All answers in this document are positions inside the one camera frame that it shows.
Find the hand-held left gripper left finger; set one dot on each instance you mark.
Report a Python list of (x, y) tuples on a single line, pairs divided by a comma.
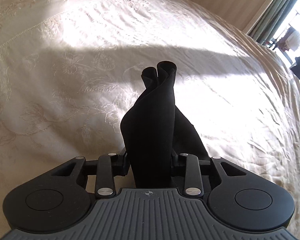
[(122, 164)]

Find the grey-green curtain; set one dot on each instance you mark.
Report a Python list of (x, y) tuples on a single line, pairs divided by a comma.
[(272, 12)]

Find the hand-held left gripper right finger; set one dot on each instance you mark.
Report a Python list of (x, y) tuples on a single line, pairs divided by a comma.
[(176, 164)]

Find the black pants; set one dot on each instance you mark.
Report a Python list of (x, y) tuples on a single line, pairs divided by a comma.
[(152, 130)]

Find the beige embroidered bedspread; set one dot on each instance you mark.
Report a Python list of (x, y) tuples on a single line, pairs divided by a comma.
[(65, 80)]

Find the white hanging cloth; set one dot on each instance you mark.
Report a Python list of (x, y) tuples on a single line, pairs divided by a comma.
[(293, 38)]

